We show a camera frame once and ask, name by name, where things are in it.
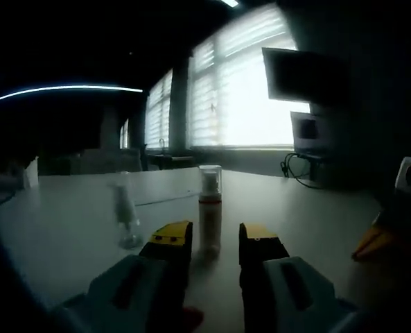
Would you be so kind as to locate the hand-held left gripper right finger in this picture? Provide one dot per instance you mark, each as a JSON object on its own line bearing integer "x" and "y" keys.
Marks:
{"x": 260, "y": 249}

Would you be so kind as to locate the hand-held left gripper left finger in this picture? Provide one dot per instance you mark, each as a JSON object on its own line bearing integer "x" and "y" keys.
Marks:
{"x": 170, "y": 256}

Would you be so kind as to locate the clear pump bottle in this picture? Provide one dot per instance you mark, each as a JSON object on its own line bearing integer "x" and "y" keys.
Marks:
{"x": 125, "y": 211}

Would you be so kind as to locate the wide clear bottle cover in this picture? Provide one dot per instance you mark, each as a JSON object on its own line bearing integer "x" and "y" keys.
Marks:
{"x": 210, "y": 173}

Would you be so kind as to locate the person's left hand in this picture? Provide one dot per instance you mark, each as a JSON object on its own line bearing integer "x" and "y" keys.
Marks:
{"x": 193, "y": 317}

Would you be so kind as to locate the black desk stand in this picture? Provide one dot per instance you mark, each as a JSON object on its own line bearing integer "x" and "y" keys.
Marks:
{"x": 312, "y": 166}

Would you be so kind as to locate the curved metal faucet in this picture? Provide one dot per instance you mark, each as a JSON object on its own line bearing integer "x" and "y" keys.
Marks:
{"x": 159, "y": 147}

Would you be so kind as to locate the white low cabinet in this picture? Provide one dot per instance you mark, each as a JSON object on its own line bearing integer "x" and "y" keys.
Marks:
{"x": 104, "y": 161}

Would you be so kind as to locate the white square column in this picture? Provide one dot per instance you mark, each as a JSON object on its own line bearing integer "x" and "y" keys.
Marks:
{"x": 109, "y": 128}

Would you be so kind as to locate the white window blinds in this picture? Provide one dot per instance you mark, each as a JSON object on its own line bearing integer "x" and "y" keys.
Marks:
{"x": 243, "y": 104}

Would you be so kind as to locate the straight ceiling light strip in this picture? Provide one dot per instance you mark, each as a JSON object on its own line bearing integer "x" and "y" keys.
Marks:
{"x": 70, "y": 87}

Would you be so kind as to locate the long curved ceiling light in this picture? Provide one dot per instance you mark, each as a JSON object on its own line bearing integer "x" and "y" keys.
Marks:
{"x": 231, "y": 2}

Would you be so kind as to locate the black wall monitor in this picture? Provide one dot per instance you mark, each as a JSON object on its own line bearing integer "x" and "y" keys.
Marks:
{"x": 305, "y": 76}

